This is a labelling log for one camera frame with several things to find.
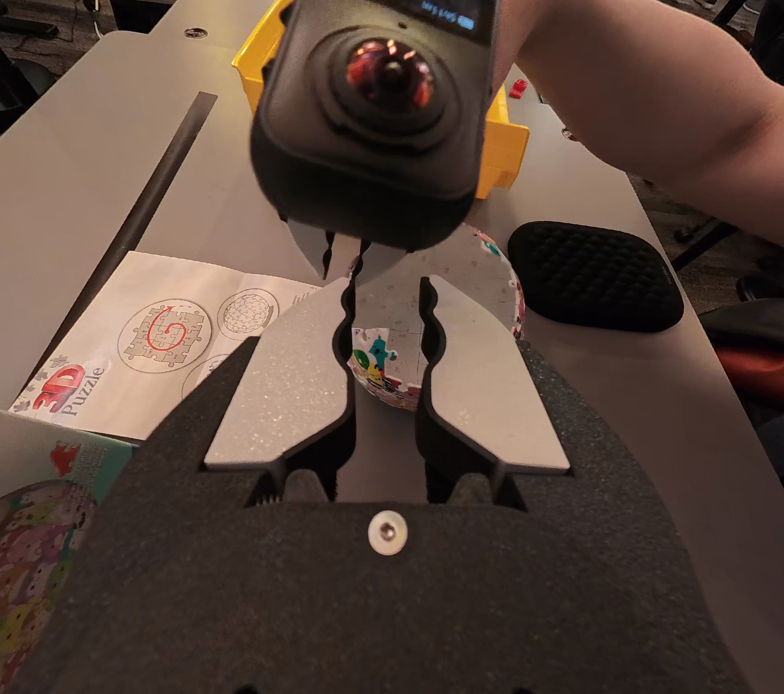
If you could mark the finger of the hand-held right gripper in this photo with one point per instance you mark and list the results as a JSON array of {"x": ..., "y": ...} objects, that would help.
[
  {"x": 311, "y": 243},
  {"x": 377, "y": 262}
]

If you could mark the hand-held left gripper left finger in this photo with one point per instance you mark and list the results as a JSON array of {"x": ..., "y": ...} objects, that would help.
[{"x": 282, "y": 394}]

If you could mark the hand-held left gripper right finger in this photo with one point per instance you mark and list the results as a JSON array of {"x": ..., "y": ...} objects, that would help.
[{"x": 490, "y": 400}]

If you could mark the colourful puzzle ball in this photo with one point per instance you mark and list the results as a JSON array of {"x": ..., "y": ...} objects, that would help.
[{"x": 380, "y": 363}]

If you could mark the yellow plastic bin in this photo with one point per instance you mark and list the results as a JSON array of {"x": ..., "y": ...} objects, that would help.
[{"x": 505, "y": 155}]

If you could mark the person's right forearm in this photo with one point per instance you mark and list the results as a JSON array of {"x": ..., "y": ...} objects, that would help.
[{"x": 643, "y": 93}]

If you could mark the printed puzzle box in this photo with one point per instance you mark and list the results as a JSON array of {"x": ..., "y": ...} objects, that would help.
[{"x": 43, "y": 522}]

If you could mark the black wrist rest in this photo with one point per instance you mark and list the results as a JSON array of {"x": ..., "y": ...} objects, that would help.
[{"x": 594, "y": 277}]

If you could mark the small red object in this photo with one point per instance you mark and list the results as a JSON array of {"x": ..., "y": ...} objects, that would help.
[{"x": 518, "y": 88}]

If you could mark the white instruction sheet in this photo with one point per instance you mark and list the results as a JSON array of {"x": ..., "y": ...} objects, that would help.
[{"x": 122, "y": 289}]

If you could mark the round black desk grommet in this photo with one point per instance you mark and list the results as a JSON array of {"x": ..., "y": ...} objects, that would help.
[
  {"x": 196, "y": 32},
  {"x": 569, "y": 134}
]

